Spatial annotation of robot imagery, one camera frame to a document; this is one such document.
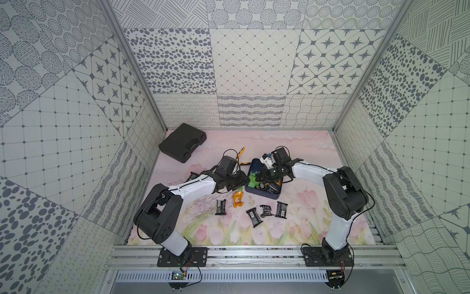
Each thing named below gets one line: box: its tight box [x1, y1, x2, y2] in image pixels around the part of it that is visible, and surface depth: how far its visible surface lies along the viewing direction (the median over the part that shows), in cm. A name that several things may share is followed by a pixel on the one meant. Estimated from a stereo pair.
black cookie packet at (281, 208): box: [274, 200, 289, 220], surface depth 88 cm
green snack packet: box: [247, 170, 261, 189], surface depth 94 cm
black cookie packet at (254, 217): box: [246, 207, 264, 228], surface depth 85 cm
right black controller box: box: [324, 268, 346, 289], surface depth 73 cm
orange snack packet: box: [232, 190, 245, 208], surface depth 91 cm
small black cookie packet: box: [259, 204, 275, 219], surface depth 87 cm
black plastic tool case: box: [158, 122, 207, 163], surface depth 110 cm
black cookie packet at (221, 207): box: [214, 199, 227, 215], surface depth 88 cm
